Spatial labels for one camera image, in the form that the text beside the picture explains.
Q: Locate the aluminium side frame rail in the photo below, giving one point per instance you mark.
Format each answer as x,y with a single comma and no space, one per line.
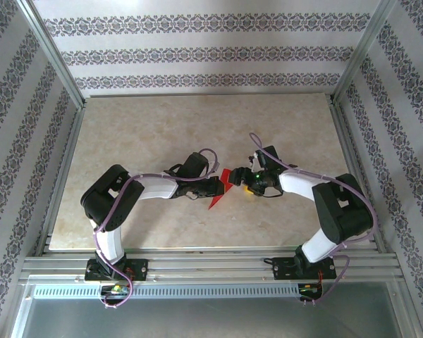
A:
61,176
357,176

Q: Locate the grey metal sheet tray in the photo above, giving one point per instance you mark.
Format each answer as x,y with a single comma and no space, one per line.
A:
211,320

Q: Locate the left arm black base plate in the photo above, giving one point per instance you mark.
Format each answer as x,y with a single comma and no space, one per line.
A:
139,269

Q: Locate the small circuit board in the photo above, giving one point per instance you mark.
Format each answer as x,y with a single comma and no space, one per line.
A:
116,289
308,289

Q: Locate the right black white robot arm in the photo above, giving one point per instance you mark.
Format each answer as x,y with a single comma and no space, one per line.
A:
342,211

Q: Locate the red paper sheet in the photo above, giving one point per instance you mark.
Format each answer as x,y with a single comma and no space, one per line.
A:
227,177

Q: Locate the aluminium frame post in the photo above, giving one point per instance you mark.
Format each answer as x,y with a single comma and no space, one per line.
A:
362,53
53,53

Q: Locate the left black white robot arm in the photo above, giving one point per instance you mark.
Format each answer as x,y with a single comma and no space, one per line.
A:
105,200

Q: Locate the long aluminium mounting rail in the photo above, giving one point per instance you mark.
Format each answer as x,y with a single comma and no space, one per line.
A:
204,264

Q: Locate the thin aluminium frame rail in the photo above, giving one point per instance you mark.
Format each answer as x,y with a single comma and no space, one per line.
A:
208,95

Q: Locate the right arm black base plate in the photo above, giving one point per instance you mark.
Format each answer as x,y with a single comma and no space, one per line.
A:
282,269

